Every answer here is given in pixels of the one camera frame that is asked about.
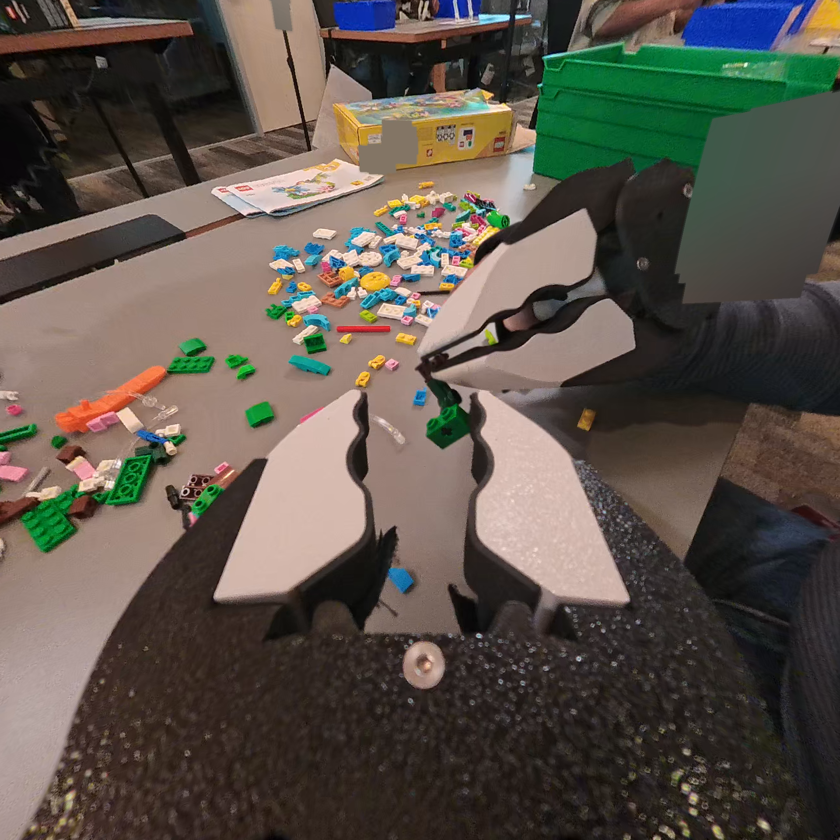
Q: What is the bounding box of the black flat bar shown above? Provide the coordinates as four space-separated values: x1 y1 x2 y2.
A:
0 214 187 305

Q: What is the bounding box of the person's leg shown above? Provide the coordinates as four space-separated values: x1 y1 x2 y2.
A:
682 478 840 840

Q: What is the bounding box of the cluster of mixed lego parts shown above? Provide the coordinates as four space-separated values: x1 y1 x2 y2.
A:
0 387 241 556

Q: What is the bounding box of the yellow lego box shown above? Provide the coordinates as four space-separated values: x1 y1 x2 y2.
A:
332 91 515 173

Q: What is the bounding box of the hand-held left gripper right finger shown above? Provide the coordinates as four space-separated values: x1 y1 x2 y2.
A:
462 391 631 632

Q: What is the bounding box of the person's right forearm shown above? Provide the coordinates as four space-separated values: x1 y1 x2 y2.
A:
512 282 840 416

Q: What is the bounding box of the row of dark books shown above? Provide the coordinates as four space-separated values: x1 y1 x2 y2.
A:
0 0 80 29

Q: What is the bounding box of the wooden table with black legs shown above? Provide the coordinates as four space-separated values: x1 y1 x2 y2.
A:
0 18 202 199

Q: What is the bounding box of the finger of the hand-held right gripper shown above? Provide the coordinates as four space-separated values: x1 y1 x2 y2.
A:
432 302 637 392
417 207 605 367

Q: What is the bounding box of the thin black stand pole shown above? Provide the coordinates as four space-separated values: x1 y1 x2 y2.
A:
281 29 315 154

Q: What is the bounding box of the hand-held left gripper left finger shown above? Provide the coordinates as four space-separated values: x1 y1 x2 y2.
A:
213 388 376 606

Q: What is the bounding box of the dark green lego stem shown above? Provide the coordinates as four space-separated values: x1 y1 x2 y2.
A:
420 367 459 411

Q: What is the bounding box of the pile of loose lego pieces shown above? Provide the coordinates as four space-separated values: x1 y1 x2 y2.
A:
265 180 513 389

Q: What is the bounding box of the green lego piece with hole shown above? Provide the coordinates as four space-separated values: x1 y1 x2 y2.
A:
425 403 471 451

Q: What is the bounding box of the lego instruction booklet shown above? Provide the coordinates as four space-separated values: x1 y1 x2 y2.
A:
210 159 385 218

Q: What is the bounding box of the orange lego piece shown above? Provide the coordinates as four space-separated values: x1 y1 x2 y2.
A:
54 365 169 434

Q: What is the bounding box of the white paper sheet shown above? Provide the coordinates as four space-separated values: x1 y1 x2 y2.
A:
311 63 372 154

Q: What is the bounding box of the wooden edged table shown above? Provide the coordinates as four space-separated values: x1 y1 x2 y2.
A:
320 13 534 101

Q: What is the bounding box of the green plastic bin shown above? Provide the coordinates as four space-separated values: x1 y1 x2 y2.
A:
541 42 840 94
537 85 713 120
532 113 708 182

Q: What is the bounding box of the blue plastic bin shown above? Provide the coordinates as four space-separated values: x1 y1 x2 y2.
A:
332 0 399 31
681 2 823 51

